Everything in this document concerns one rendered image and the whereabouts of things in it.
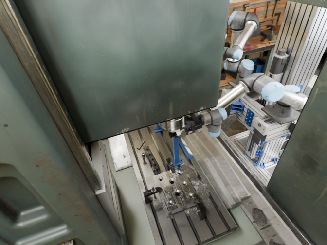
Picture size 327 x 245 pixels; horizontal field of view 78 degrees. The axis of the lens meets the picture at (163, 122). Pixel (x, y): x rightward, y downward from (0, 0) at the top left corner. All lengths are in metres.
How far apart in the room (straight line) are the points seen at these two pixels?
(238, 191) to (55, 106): 1.51
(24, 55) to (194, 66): 0.57
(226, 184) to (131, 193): 0.82
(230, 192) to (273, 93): 0.86
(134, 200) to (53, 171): 1.25
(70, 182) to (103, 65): 0.41
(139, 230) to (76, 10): 1.50
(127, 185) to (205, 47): 1.47
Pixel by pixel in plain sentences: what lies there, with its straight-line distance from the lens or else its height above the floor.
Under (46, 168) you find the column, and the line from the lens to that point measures 0.70.
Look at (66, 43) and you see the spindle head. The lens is 0.72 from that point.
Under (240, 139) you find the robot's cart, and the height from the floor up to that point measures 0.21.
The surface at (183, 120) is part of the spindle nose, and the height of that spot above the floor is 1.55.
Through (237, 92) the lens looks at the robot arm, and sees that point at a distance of 1.40.
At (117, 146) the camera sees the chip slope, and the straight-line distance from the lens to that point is 2.16.
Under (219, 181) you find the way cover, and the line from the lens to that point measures 1.82.
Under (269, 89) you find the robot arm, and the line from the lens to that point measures 1.32.
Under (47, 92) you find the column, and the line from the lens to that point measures 0.69.
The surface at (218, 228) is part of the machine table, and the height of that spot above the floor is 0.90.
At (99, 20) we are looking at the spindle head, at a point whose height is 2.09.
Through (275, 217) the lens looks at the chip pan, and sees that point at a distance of 1.84.
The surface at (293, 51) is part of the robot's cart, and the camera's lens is 1.91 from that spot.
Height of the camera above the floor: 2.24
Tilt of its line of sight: 41 degrees down
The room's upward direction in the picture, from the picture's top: 6 degrees counter-clockwise
